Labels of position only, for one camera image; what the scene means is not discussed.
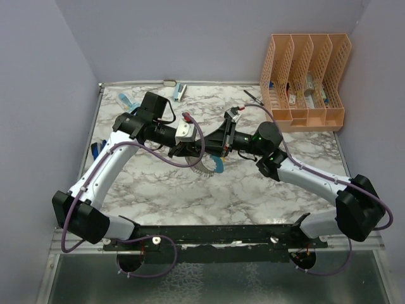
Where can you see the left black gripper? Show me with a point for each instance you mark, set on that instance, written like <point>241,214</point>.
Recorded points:
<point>185,149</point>

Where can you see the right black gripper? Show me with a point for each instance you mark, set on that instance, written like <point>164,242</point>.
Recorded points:
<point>214,142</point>

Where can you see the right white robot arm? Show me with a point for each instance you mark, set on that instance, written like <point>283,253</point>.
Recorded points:
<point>357,209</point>

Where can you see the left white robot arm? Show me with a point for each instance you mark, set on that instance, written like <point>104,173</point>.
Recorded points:
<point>78,210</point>

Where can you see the light blue white stapler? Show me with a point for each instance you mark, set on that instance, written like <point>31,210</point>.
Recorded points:
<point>179,92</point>

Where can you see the black pen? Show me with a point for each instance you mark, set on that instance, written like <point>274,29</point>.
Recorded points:
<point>253,98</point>

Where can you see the blue packaged item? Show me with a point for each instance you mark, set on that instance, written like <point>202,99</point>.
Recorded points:
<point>127,103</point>

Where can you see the orange desk file organizer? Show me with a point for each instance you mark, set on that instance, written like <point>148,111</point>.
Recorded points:
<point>300,80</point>

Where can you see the items in organizer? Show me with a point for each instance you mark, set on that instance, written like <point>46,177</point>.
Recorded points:
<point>312,91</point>

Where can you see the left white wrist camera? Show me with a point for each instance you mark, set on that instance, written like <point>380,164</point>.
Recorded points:
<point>185,132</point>

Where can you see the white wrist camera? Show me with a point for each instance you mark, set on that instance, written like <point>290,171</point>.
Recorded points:
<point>185,132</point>
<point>233,114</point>

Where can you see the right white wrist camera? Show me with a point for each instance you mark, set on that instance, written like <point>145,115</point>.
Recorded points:
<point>233,114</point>

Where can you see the beige wall clip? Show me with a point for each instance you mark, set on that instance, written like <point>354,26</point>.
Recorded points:
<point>170,83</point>

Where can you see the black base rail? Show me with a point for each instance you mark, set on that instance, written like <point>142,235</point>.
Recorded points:
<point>215,243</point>

